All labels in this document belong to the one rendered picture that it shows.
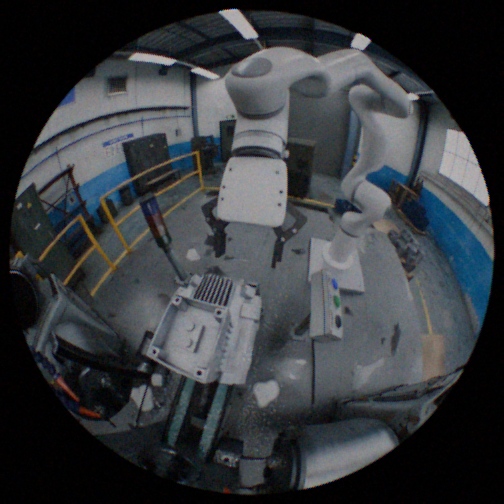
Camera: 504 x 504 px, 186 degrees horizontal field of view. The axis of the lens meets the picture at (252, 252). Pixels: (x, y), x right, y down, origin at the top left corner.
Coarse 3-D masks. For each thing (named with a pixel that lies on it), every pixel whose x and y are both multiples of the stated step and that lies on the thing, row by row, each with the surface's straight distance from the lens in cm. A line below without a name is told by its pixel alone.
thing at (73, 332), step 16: (48, 336) 60; (64, 336) 51; (80, 336) 49; (96, 336) 54; (48, 352) 55; (96, 352) 44; (112, 352) 48; (64, 368) 44; (80, 368) 43; (80, 384) 45; (96, 384) 47; (112, 384) 45; (128, 384) 54; (80, 400) 49; (96, 400) 51; (112, 400) 54; (128, 400) 59; (80, 416) 53; (112, 416) 60
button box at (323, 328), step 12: (312, 276) 40; (324, 276) 38; (312, 288) 38; (324, 288) 36; (312, 300) 36; (324, 300) 34; (312, 312) 35; (324, 312) 33; (336, 312) 36; (312, 324) 34; (324, 324) 32; (312, 336) 33; (324, 336) 33; (336, 336) 34
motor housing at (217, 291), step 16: (192, 288) 38; (208, 288) 30; (224, 288) 30; (240, 288) 32; (224, 304) 29; (240, 304) 31; (256, 304) 33; (240, 320) 31; (240, 336) 30; (224, 368) 29; (240, 368) 30
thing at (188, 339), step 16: (176, 304) 26; (192, 304) 27; (208, 304) 24; (176, 320) 28; (192, 320) 27; (208, 320) 26; (224, 320) 23; (160, 336) 27; (176, 336) 27; (192, 336) 25; (208, 336) 26; (224, 336) 25; (160, 352) 26; (176, 352) 27; (192, 352) 25; (208, 352) 25; (224, 352) 28; (176, 368) 24; (192, 368) 26; (208, 368) 22
